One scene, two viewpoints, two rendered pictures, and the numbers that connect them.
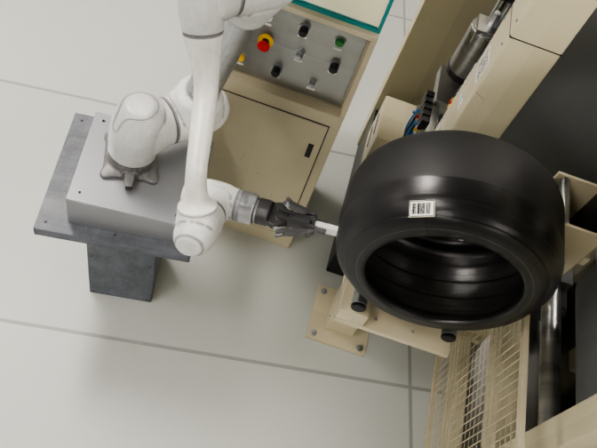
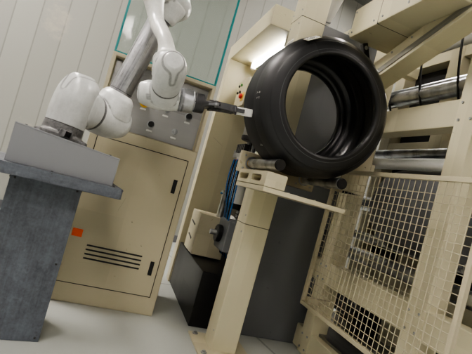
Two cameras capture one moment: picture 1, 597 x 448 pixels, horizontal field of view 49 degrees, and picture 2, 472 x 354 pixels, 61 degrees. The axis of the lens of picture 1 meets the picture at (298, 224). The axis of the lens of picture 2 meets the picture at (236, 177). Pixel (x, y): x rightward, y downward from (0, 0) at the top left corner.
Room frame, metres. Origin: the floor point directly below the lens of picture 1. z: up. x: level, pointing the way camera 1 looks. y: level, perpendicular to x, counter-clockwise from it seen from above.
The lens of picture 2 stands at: (-0.49, 0.20, 0.76)
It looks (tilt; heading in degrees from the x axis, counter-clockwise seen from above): 2 degrees up; 348
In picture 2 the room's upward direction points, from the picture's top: 16 degrees clockwise
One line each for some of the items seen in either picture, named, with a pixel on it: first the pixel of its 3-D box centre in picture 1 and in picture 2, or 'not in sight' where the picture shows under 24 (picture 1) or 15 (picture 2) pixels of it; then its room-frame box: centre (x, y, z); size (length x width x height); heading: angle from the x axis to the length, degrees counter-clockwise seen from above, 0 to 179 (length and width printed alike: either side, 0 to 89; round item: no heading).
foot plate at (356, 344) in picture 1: (341, 318); (219, 345); (1.42, -0.34, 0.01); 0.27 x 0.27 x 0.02; 5
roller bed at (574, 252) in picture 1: (554, 230); (348, 163); (1.42, -0.74, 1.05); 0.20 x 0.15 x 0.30; 5
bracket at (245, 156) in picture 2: not in sight; (277, 171); (1.35, -0.36, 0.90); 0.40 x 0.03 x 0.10; 95
